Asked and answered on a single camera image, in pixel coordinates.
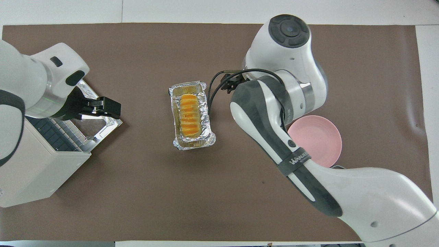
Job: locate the brown table mat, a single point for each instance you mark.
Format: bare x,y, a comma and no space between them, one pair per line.
154,192

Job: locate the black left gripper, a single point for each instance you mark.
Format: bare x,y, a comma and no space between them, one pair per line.
77,106

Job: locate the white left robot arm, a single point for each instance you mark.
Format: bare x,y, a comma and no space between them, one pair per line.
31,79

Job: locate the sliced yellow bread loaf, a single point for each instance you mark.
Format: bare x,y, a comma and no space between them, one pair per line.
190,116

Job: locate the aluminium foil tray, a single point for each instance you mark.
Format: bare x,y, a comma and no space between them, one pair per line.
207,137

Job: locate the cream toaster oven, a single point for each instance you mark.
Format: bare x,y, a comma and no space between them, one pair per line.
34,171

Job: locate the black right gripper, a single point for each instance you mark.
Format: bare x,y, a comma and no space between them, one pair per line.
236,78

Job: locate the glass oven door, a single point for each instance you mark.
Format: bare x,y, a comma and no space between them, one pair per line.
103,128

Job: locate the pink round plate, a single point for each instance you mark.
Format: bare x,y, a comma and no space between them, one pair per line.
319,137

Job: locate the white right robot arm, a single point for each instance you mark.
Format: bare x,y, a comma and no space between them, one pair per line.
360,199

